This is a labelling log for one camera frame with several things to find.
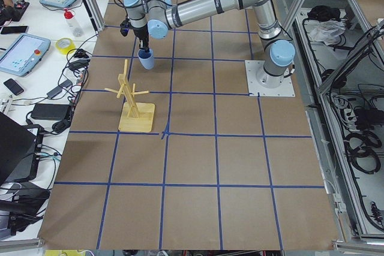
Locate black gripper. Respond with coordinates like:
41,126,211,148
133,26,150,53

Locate light blue cup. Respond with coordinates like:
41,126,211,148
137,49,155,70

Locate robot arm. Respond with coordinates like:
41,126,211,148
120,0,296,89

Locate wooden cup rack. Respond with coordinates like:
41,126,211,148
104,59,155,132

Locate clear bottle red cap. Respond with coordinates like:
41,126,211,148
64,10,83,37

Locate yellow tape roll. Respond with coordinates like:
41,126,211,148
55,37,76,55

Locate black power adapter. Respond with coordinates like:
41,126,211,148
31,103,70,121

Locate near teach pendant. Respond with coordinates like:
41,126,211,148
1,33,51,76

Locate black smartphone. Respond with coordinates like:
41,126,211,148
3,79,24,95

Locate black laptop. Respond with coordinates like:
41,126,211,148
1,113,43,184

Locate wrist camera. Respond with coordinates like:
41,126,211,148
120,18,130,37

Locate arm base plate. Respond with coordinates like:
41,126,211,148
245,60,295,97

